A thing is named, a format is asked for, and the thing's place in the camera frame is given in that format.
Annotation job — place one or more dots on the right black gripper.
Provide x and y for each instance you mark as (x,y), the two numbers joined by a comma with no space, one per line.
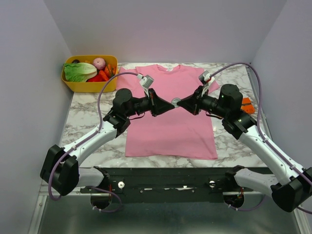
(197,102)

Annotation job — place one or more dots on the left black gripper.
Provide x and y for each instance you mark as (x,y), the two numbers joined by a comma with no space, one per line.
(158,106)

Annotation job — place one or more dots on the round blue yellow brooch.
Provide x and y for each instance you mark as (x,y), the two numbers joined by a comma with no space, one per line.
(175,102)

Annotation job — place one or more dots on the pink t-shirt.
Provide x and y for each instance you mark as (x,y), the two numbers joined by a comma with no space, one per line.
(176,132)

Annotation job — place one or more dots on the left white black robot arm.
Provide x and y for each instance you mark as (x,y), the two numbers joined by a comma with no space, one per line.
(62,166)

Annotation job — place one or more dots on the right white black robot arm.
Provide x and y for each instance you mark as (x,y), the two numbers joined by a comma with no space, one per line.
(289,184)

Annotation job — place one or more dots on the orange black packet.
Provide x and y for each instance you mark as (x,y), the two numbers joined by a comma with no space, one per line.
(247,106)

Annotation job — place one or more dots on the red toy pepper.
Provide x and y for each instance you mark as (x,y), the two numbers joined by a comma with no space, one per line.
(100,77)

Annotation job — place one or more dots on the pink toy onion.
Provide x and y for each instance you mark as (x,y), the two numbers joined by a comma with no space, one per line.
(99,63)

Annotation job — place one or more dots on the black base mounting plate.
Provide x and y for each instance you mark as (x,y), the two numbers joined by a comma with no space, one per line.
(98,197)

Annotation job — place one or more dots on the green toy lettuce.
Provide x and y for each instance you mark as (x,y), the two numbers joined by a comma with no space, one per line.
(79,72)

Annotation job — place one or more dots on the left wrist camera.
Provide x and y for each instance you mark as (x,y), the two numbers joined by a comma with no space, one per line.
(145,82)

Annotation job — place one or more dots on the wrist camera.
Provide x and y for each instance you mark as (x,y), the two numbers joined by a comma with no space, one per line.
(207,80)
(145,82)

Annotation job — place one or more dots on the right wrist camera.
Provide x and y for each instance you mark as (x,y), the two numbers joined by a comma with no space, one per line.
(207,80)

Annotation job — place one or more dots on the aluminium frame rail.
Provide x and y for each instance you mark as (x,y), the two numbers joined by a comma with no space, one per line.
(264,183)

